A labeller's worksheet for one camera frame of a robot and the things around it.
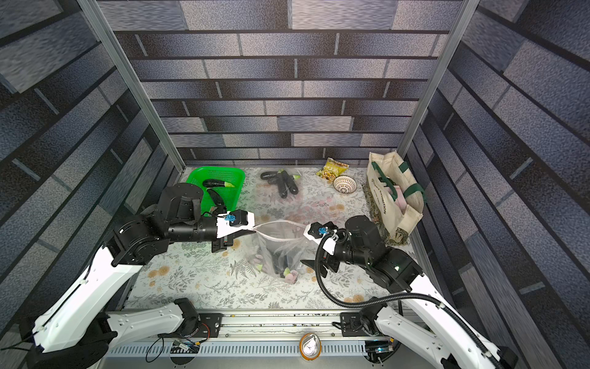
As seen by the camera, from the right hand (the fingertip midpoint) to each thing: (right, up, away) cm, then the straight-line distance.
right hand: (309, 240), depth 66 cm
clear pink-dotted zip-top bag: (-16, +18, +44) cm, 50 cm away
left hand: (-15, +6, -9) cm, 19 cm away
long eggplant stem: (-11, +16, +42) cm, 47 cm away
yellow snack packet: (+14, +25, +47) cm, 55 cm away
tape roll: (0, -28, -5) cm, 28 cm away
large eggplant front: (-7, +19, +44) cm, 48 cm away
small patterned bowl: (+20, +17, +44) cm, 51 cm away
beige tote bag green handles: (+34, +12, +16) cm, 39 cm away
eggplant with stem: (-17, +23, +48) cm, 55 cm away
